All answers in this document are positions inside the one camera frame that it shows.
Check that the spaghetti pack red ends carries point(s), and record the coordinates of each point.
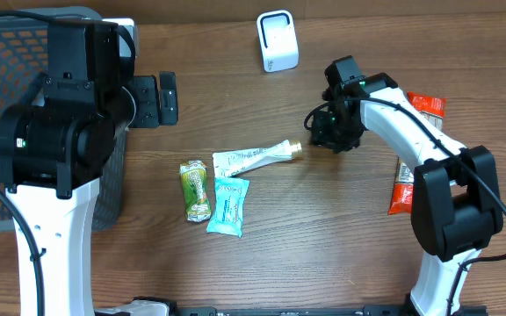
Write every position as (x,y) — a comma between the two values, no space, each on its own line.
(433,109)

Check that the white tube gold cap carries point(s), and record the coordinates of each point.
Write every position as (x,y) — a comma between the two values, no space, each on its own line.
(233,163)

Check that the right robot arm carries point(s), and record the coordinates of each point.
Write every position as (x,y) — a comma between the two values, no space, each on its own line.
(455,208)

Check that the teal wipes packet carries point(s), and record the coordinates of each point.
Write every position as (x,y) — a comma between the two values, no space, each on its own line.
(228,215)

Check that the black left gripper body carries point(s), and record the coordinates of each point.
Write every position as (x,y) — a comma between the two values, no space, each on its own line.
(150,102)

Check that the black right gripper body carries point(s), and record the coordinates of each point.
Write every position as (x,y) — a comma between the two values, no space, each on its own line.
(340,134)

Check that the white barcode scanner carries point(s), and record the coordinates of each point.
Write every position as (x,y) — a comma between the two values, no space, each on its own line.
(278,41)

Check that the green snack packet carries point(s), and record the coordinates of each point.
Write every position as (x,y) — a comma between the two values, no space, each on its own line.
(193,180)

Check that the grey plastic shopping basket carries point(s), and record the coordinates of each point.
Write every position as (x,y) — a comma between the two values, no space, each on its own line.
(23,55)

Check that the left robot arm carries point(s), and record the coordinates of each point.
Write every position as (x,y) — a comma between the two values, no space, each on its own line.
(52,155)

